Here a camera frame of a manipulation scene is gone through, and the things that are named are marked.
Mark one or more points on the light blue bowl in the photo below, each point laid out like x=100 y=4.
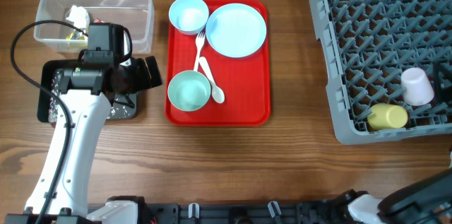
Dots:
x=189 y=17

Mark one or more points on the white plastic fork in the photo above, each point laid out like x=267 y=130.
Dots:
x=199 y=41

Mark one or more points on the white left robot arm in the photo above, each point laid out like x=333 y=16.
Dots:
x=87 y=91

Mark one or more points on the red plastic tray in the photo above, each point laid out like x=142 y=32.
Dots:
x=244 y=81

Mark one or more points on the white plastic spoon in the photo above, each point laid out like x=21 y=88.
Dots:
x=216 y=92

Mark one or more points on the black food waste bin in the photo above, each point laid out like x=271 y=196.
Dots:
x=46 y=78

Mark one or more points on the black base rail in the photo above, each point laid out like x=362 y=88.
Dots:
x=302 y=213

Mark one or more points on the yellow plastic cup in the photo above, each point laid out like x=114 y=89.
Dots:
x=386 y=116

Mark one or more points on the light blue plate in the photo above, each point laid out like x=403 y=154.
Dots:
x=236 y=30

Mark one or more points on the grey dishwasher rack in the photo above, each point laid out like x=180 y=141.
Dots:
x=367 y=44

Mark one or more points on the pink plastic cup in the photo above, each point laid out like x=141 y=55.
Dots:
x=418 y=89

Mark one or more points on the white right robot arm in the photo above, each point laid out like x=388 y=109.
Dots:
x=427 y=201

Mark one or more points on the clear plastic waste bin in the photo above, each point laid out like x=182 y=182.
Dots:
x=136 y=15

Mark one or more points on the green bowl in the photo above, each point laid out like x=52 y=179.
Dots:
x=189 y=91

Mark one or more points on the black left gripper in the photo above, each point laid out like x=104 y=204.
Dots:
x=143 y=81

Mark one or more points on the white rice grains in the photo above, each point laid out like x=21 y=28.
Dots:
x=123 y=108

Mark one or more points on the yellow snack wrapper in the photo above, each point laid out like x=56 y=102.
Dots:
x=78 y=35

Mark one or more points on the white tissue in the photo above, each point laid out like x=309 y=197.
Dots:
x=79 y=16

